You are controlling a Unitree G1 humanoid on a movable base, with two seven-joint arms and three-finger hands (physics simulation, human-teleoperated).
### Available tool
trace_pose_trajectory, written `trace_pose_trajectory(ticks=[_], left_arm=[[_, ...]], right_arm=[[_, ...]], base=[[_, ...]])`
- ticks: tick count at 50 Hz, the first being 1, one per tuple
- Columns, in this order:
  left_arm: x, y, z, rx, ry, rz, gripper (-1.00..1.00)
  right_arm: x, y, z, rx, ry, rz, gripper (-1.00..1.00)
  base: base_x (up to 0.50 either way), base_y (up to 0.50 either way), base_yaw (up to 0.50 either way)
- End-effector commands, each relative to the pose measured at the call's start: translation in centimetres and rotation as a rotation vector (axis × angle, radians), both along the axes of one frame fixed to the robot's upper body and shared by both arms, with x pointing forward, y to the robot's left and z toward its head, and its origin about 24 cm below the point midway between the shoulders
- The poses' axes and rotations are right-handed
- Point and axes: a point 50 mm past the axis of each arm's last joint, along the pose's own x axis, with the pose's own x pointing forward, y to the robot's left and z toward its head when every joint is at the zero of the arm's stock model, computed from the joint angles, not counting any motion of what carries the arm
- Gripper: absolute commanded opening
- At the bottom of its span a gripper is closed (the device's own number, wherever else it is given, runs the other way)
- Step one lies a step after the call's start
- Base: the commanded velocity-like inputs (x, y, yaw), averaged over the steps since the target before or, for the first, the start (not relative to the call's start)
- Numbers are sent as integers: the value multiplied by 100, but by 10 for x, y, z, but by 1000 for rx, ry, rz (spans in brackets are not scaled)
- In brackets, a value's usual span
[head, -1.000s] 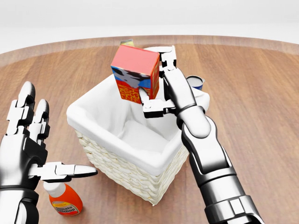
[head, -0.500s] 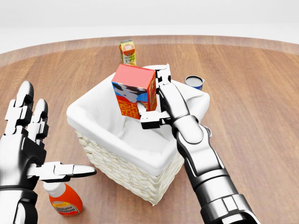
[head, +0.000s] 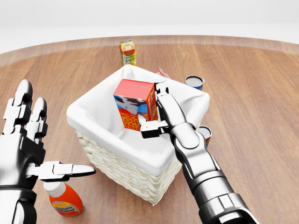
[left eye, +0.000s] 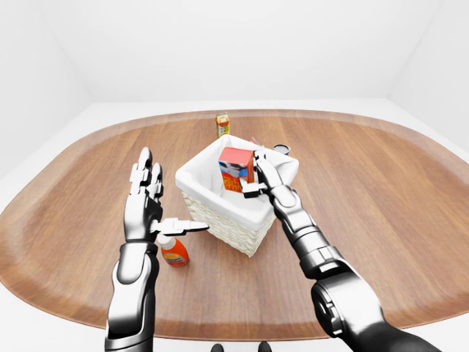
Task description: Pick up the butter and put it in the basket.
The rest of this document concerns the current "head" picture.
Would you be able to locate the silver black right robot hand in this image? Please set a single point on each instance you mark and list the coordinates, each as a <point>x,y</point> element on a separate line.
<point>185,135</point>

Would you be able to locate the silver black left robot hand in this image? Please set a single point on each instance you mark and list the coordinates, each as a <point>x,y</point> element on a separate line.
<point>22,154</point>

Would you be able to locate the red cow-print butter box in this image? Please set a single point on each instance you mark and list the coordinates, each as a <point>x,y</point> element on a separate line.
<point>133,93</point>

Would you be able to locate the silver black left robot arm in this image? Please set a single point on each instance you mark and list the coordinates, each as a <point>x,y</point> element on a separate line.
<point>14,205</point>

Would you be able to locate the white wicker basket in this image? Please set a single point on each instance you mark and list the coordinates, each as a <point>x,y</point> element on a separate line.
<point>130,172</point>

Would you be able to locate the white cloth basket liner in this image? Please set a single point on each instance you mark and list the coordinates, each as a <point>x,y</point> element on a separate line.
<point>98,109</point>

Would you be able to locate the red-label tin can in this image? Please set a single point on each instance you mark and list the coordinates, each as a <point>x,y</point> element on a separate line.
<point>206,135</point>

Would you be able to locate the blue-label tin can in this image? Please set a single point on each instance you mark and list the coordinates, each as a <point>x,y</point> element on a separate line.
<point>194,81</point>

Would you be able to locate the orange tomato ketchup bottle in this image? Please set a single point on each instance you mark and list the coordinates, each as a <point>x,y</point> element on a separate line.
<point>66,203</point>

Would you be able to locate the red and white carton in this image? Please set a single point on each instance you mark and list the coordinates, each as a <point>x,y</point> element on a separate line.
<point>161,72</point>

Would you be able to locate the orange juice carton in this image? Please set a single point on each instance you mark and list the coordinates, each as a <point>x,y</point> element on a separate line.
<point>128,52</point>

